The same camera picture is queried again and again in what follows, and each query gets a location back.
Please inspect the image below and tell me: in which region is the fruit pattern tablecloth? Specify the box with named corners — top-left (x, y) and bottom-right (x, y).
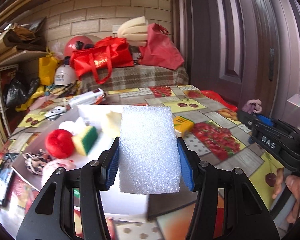
top-left (0, 84), bottom-right (291, 240)

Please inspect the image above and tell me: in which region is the red shiny gift bag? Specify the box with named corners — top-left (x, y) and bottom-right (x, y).
top-left (69, 36), bottom-right (134, 85)

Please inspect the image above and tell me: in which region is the red plush apple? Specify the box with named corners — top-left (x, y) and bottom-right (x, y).
top-left (44, 129), bottom-right (75, 159)

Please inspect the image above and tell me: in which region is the white helmet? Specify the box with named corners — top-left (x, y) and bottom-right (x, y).
top-left (54, 64), bottom-right (77, 86)

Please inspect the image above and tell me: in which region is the yellow green sponge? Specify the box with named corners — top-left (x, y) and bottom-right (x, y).
top-left (71, 126), bottom-right (98, 156)

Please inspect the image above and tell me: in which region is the plaid blanket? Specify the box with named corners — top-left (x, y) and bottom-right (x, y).
top-left (80, 65), bottom-right (189, 93)

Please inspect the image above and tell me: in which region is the person right hand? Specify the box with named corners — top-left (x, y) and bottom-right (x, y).
top-left (272, 168), bottom-right (300, 224)

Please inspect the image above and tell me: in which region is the yellow bag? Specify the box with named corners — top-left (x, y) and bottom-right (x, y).
top-left (38, 47), bottom-right (60, 86)

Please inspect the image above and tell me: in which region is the red helmet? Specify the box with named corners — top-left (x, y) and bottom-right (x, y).
top-left (64, 35), bottom-right (93, 57)

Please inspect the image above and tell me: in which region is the pink scrunchie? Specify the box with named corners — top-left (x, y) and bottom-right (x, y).
top-left (242, 99), bottom-right (262, 114)

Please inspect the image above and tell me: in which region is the pink plush toy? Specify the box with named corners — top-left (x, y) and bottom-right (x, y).
top-left (41, 158), bottom-right (77, 188)

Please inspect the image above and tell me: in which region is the leopard print scrunchie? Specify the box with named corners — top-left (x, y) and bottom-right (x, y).
top-left (22, 149), bottom-right (53, 176)

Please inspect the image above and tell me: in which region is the white foam block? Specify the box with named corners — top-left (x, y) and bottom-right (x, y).
top-left (119, 106), bottom-right (181, 194)

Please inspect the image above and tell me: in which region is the cream folded foam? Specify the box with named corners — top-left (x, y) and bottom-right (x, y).
top-left (117, 16), bottom-right (148, 47)

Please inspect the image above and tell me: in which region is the red plastic bag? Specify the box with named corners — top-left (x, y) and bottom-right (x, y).
top-left (200, 90), bottom-right (238, 112)

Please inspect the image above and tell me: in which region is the black plastic bag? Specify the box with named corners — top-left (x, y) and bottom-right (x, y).
top-left (5, 77), bottom-right (40, 108)

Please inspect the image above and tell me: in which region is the cream hexagonal sponge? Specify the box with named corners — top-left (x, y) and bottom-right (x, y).
top-left (106, 111), bottom-right (122, 137)

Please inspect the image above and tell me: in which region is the white rectangular device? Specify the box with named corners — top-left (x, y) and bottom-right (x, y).
top-left (68, 88), bottom-right (104, 108)

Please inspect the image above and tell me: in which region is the dark wooden door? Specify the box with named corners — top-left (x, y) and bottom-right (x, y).
top-left (171, 0), bottom-right (300, 125)

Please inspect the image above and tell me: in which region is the dark red fabric bag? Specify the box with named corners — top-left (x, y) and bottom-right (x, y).
top-left (139, 23), bottom-right (184, 70)

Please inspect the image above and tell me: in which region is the white storage box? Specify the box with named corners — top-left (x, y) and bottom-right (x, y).
top-left (12, 104), bottom-right (151, 223)

